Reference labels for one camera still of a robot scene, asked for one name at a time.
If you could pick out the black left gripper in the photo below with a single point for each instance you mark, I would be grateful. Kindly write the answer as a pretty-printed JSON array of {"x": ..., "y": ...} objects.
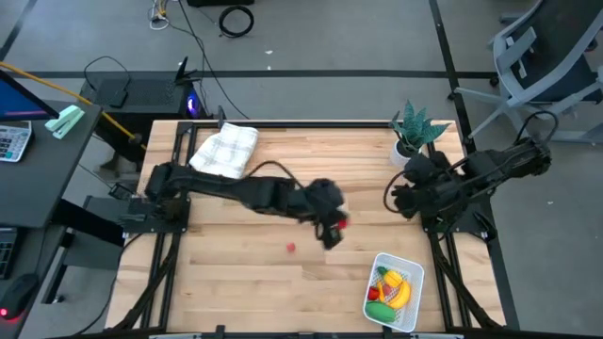
[{"x": 325, "y": 198}]

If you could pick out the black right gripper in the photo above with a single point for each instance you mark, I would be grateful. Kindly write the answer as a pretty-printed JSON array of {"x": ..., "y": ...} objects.
[{"x": 417, "y": 198}]

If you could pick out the pink toy raspberry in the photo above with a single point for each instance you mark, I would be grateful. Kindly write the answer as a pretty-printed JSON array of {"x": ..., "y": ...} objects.
[
  {"x": 291, "y": 246},
  {"x": 342, "y": 224}
]

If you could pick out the yellow toy pineapple green crown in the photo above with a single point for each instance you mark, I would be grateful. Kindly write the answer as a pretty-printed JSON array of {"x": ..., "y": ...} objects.
[{"x": 391, "y": 278}]

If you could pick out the red toy strawberry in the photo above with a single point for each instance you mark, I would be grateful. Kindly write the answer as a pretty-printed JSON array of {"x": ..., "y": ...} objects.
[{"x": 373, "y": 293}]

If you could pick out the yellow toy banana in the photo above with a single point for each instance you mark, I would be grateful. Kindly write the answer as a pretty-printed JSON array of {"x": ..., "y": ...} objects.
[{"x": 401, "y": 295}]

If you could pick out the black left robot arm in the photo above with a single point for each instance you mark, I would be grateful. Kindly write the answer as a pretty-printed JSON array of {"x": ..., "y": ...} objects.
[{"x": 254, "y": 195}]

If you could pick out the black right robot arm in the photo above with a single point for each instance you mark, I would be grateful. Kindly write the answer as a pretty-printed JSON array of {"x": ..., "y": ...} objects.
[{"x": 494, "y": 165}]

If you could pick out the white plant pot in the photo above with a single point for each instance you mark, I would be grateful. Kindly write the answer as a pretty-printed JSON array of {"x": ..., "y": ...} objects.
[{"x": 399, "y": 155}]

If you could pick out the green leafy plant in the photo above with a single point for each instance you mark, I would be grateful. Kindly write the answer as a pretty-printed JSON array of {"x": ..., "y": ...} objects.
[{"x": 417, "y": 129}]

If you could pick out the white mesh basket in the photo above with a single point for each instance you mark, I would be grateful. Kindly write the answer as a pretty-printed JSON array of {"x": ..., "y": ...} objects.
[{"x": 410, "y": 273}]

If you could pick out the white checked towel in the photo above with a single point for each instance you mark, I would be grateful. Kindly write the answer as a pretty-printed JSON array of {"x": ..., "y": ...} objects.
[{"x": 226, "y": 150}]

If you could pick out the grey office chair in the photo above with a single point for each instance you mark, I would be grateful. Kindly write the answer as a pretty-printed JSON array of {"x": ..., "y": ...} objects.
[{"x": 542, "y": 52}]

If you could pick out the black wifi antenna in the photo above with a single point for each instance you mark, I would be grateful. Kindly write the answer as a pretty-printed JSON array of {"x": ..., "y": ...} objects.
[{"x": 183, "y": 70}]

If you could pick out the small black device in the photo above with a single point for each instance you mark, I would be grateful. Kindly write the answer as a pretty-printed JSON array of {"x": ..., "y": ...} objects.
[{"x": 121, "y": 190}]

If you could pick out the black computer case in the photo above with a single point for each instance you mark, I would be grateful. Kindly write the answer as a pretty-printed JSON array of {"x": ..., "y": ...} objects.
[{"x": 151, "y": 99}]

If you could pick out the small black box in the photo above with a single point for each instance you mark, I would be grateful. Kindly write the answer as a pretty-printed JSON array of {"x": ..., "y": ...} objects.
[{"x": 118, "y": 99}]

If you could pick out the mint green stapler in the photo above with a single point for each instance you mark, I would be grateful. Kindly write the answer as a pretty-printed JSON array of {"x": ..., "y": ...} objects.
[{"x": 65, "y": 121}]

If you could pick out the black desk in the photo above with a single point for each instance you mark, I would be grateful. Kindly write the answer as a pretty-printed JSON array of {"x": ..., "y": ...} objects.
[{"x": 37, "y": 188}]

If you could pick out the black computer mouse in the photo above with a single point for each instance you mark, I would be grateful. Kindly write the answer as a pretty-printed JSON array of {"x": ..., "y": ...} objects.
[{"x": 19, "y": 294}]

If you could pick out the black keyboard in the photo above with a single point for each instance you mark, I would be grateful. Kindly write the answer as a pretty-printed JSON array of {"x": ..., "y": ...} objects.
[{"x": 5, "y": 254}]

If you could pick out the grey desk calculator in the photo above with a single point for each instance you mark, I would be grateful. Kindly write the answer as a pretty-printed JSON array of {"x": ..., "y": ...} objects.
[{"x": 13, "y": 140}]

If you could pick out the computer monitor blue screen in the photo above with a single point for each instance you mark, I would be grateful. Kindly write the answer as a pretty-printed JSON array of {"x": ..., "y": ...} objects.
[{"x": 19, "y": 101}]

